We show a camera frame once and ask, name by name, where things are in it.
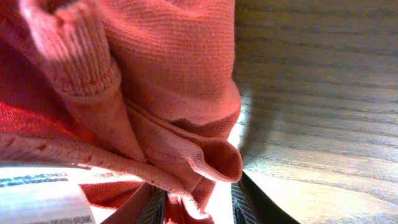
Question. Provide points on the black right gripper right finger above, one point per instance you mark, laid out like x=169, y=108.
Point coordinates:
x=252, y=206

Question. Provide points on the orange red t-shirt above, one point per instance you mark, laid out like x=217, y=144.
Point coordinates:
x=140, y=91

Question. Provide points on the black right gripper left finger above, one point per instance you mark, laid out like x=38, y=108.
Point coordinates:
x=154, y=209

